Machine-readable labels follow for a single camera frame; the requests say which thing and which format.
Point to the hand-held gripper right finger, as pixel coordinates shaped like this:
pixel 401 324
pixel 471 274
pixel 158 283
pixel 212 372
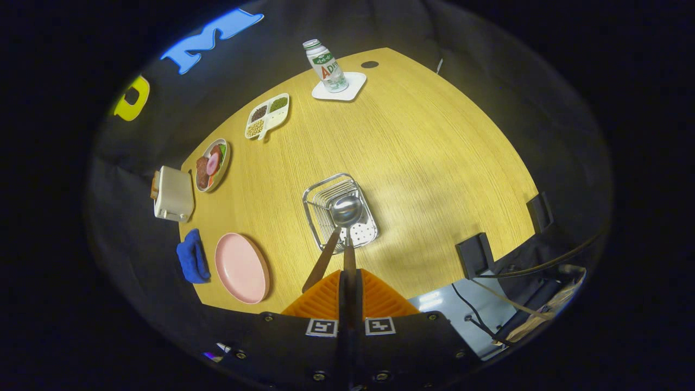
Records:
pixel 360 309

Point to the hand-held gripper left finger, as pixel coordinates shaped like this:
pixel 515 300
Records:
pixel 340 309

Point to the pink round plate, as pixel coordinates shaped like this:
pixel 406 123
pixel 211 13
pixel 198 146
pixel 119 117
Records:
pixel 239 266

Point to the black table edge clamp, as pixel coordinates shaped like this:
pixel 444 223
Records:
pixel 474 256
pixel 540 213

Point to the blue folded towel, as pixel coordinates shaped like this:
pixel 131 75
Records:
pixel 193 258

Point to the grey food plate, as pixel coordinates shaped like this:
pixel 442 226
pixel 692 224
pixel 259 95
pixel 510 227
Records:
pixel 223 174

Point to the large brown meat piece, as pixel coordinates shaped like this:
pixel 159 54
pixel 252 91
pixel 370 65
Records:
pixel 202 174

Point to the pink ham slice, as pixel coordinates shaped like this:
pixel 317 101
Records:
pixel 212 163

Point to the green lettuce leaf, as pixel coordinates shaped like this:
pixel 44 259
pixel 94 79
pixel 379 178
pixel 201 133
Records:
pixel 222 153

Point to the white divided dish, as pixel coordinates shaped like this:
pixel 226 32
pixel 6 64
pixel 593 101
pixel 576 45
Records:
pixel 277 120

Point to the pile of yellow soybeans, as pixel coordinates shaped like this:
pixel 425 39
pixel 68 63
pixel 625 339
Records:
pixel 255 128

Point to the white toaster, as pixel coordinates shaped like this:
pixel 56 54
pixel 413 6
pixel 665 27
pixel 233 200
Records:
pixel 175 195

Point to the pile of dark red beans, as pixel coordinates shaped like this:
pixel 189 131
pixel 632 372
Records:
pixel 259 113

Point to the pile of green beans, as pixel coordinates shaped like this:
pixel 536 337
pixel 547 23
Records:
pixel 279 103

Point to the toast slice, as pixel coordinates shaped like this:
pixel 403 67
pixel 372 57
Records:
pixel 155 184

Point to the white square coaster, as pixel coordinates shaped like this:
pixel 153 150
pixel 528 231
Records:
pixel 355 81

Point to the black backdrop cloth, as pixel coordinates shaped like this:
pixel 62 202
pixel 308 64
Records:
pixel 488 108

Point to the white drink bottle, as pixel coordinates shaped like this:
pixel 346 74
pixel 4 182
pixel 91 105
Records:
pixel 327 68

